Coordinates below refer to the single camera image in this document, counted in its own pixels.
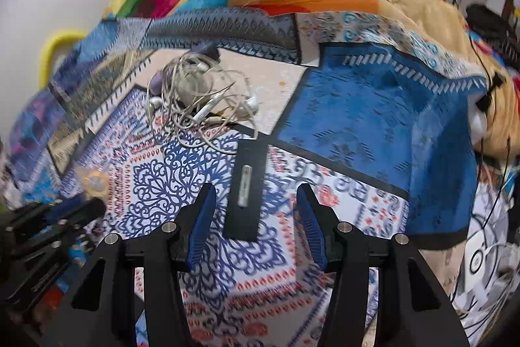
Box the white earphones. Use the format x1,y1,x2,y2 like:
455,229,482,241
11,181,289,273
144,44,261,154

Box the white round device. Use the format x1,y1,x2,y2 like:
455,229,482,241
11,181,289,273
467,237,504,278

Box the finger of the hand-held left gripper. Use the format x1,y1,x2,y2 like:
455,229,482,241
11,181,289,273
6,200,76,234
16,197,107,254

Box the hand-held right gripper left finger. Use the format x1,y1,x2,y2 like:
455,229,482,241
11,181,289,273
41,182,218,347

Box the yellow foam bed rail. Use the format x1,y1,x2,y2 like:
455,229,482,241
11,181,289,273
38,30,88,87

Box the blue patchwork bed sheet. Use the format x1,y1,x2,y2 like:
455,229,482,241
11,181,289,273
0,6,490,347

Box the small white stick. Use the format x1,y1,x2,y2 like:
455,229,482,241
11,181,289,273
239,164,253,208

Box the clear pump bottle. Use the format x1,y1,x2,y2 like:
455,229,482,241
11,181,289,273
469,74,502,138

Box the wooden bed headboard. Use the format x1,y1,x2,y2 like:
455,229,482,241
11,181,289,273
501,0,520,22

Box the black cable tangle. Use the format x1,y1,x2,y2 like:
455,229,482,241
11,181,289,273
467,34,520,331

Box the clear orange plastic wrapper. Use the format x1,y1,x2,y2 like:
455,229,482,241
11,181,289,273
77,168,110,195

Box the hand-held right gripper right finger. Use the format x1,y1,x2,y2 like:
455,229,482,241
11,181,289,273
296,183,472,347

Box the black striped clothes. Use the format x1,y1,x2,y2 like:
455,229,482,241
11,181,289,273
465,3,520,51

